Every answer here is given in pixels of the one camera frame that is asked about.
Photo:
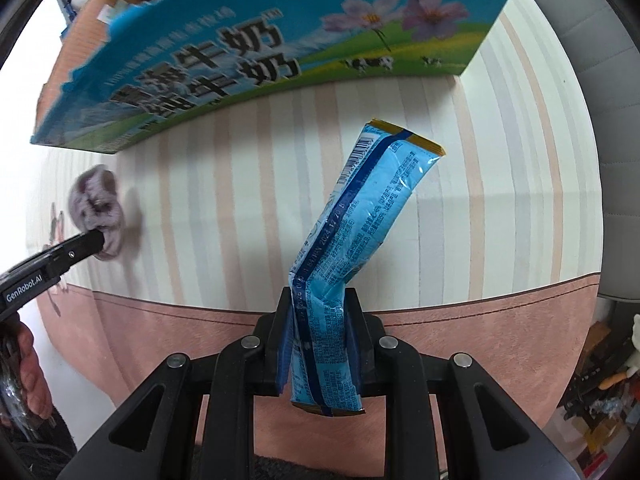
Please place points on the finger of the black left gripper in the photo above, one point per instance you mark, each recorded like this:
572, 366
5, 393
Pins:
57, 260

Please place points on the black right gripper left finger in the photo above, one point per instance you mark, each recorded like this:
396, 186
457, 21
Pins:
194, 418

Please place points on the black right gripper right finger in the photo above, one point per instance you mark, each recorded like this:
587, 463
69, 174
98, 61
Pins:
444, 418

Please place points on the grey purple cloth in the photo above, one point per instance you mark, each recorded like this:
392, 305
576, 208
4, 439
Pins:
93, 205

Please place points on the blue long snack packet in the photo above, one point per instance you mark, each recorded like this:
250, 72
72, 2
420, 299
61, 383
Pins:
382, 170

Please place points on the person's left hand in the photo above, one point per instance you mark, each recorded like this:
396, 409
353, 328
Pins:
36, 391

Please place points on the striped cat table mat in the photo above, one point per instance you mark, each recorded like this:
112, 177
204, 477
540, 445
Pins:
463, 211

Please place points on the open cardboard milk box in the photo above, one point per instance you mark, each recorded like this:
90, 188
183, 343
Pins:
128, 69

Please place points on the grey round chair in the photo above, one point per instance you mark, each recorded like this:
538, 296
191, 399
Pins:
606, 62

